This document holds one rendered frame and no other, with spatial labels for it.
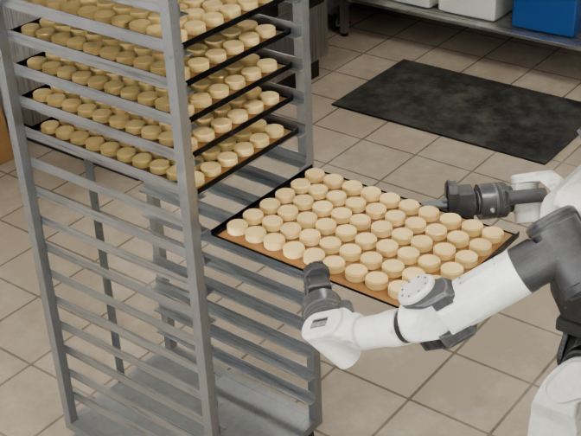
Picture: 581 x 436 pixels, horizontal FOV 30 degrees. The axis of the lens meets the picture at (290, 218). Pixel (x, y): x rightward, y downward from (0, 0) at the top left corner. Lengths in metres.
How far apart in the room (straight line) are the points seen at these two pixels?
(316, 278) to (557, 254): 0.60
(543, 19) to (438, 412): 2.84
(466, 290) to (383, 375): 1.82
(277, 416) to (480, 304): 1.52
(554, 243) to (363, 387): 1.87
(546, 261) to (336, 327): 0.44
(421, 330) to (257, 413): 1.45
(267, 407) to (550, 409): 1.25
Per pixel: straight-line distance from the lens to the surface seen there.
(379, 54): 6.26
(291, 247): 2.47
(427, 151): 5.17
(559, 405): 2.39
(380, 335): 2.08
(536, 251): 1.96
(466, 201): 2.65
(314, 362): 3.23
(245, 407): 3.44
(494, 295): 1.97
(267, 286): 3.18
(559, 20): 5.89
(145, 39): 2.46
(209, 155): 2.70
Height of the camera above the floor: 2.39
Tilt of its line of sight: 31 degrees down
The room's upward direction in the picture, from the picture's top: 3 degrees counter-clockwise
